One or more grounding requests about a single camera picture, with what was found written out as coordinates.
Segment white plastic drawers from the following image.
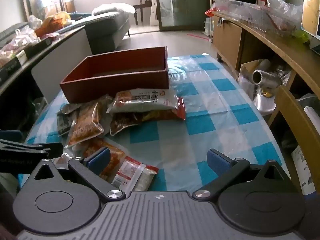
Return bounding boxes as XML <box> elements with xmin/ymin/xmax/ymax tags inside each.
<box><xmin>202</xmin><ymin>17</ymin><xmax>213</xmax><ymax>36</ymax></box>

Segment metal cylinder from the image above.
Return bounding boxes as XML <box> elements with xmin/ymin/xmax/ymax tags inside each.
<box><xmin>252</xmin><ymin>69</ymin><xmax>282</xmax><ymax>87</ymax></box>

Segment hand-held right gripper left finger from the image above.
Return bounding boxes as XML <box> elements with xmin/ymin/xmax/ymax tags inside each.
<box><xmin>27</xmin><ymin>147</ymin><xmax>127</xmax><ymax>202</ymax></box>

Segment black labelled boxes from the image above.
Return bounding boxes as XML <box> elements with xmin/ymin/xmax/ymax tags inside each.
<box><xmin>0</xmin><ymin>37</ymin><xmax>53</xmax><ymax>85</ymax></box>

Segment clear plastic bag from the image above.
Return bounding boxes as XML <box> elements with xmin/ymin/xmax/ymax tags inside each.
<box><xmin>267</xmin><ymin>0</ymin><xmax>303</xmax><ymax>30</ymax></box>

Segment grey sofa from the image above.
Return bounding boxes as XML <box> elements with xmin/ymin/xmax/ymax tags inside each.
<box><xmin>70</xmin><ymin>11</ymin><xmax>131</xmax><ymax>52</ymax></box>

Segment black counter with white panel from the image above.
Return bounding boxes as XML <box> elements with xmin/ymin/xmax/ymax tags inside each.
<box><xmin>0</xmin><ymin>25</ymin><xmax>93</xmax><ymax>103</ymax></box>

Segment white pot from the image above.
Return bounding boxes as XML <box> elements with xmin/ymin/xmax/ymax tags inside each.
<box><xmin>252</xmin><ymin>92</ymin><xmax>275</xmax><ymax>113</ymax></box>

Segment open cardboard box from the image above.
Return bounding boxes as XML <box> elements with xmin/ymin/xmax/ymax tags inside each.
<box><xmin>237</xmin><ymin>59</ymin><xmax>270</xmax><ymax>100</ymax></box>

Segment white sofa cushion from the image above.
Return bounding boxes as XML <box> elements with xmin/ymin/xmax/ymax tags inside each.
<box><xmin>91</xmin><ymin>2</ymin><xmax>135</xmax><ymax>17</ymax></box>

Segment red yellow snack packet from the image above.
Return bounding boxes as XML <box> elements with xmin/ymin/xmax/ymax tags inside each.
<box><xmin>109</xmin><ymin>96</ymin><xmax>187</xmax><ymax>136</ymax></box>

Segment white orange-print snack packet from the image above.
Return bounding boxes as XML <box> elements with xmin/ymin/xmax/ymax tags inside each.
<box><xmin>107</xmin><ymin>88</ymin><xmax>178</xmax><ymax>113</ymax></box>

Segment clear orange snack packet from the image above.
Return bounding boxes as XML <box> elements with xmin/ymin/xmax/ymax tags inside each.
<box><xmin>82</xmin><ymin>139</ymin><xmax>125</xmax><ymax>183</ymax></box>
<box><xmin>68</xmin><ymin>101</ymin><xmax>104</xmax><ymax>147</ymax></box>

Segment blue checked plastic tablecloth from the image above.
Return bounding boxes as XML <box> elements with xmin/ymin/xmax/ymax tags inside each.
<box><xmin>25</xmin><ymin>54</ymin><xmax>288</xmax><ymax>193</ymax></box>

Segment wooden console shelf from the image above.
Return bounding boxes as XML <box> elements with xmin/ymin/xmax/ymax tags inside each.
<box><xmin>211</xmin><ymin>10</ymin><xmax>320</xmax><ymax>100</ymax></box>

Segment red cardboard box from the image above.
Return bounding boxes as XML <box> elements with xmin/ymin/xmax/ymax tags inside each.
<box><xmin>59</xmin><ymin>46</ymin><xmax>170</xmax><ymax>103</ymax></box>

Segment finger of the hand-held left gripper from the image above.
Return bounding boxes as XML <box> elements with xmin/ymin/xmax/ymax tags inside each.
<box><xmin>0</xmin><ymin>140</ymin><xmax>63</xmax><ymax>159</ymax></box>

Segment glass sliding door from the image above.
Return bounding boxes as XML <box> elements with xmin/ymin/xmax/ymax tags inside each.
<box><xmin>154</xmin><ymin>0</ymin><xmax>212</xmax><ymax>32</ymax></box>

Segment white red-label sachet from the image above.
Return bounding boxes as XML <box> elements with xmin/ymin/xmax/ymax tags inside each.
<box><xmin>110</xmin><ymin>156</ymin><xmax>146</xmax><ymax>191</ymax></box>

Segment orange plastic bag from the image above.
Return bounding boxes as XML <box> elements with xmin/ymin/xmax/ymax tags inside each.
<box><xmin>35</xmin><ymin>11</ymin><xmax>72</xmax><ymax>38</ymax></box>

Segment white plastic bag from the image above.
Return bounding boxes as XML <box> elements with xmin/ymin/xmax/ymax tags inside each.
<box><xmin>15</xmin><ymin>29</ymin><xmax>40</xmax><ymax>43</ymax></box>

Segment dark silver seaweed packet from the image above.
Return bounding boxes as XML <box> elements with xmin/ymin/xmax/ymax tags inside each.
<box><xmin>56</xmin><ymin>102</ymin><xmax>83</xmax><ymax>137</ymax></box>

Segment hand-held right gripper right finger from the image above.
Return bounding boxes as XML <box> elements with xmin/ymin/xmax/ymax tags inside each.
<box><xmin>192</xmin><ymin>149</ymin><xmax>292</xmax><ymax>202</ymax></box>

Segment clear plastic rack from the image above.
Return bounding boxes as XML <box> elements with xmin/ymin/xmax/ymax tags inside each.
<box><xmin>214</xmin><ymin>0</ymin><xmax>303</xmax><ymax>37</ymax></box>

